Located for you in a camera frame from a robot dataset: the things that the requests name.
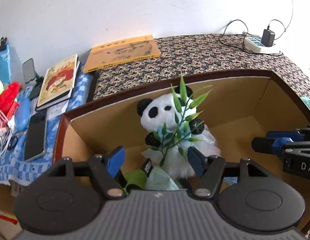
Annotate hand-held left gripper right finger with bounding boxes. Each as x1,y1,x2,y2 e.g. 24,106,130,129
187,146,279,198

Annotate grey phone on holder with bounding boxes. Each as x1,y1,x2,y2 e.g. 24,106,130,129
22,58,35,84

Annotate blue oval case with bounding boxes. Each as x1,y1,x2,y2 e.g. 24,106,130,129
14,95,31,132

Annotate yellow book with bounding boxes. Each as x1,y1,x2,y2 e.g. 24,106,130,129
82,35,161,73

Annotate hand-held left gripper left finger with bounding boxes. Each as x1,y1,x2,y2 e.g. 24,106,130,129
49,146,126,200

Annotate blue pouch with black clip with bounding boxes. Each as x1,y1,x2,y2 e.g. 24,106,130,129
0,37,11,85

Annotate comic book with red figure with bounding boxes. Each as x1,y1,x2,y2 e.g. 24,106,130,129
36,54,78,108

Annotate white cable bundle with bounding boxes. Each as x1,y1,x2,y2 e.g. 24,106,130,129
0,107,19,158

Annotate green plush toy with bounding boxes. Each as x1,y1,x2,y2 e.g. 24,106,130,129
120,159,153,197

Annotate brown cardboard box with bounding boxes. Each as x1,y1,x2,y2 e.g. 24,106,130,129
52,69,310,233

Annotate floral patterned cloth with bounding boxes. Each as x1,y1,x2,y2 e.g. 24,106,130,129
92,33,310,103

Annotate blue checked cloth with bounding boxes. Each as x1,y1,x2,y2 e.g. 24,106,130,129
0,67,95,187

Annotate white paper sheet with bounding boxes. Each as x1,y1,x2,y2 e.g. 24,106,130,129
46,99,70,118

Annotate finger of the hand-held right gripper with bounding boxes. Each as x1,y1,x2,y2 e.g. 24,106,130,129
266,124,310,142
251,136,310,157

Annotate red plush toy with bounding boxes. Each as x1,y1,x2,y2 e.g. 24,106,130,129
0,81,21,120

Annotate black charger cable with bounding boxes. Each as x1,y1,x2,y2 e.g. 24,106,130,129
218,19,289,55

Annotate grey power strip cord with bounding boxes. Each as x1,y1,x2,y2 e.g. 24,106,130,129
275,0,295,39

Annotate black smartphone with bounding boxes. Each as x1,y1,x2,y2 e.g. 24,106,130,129
24,109,48,162

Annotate black charger adapter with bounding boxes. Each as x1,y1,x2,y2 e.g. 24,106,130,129
261,29,276,47

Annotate white power strip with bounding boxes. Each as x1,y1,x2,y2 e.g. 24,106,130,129
243,31,280,54

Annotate panda plush with bamboo leaves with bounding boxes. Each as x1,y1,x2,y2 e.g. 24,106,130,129
137,74,222,178

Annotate black scissors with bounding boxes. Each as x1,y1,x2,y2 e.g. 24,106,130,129
6,135,18,152

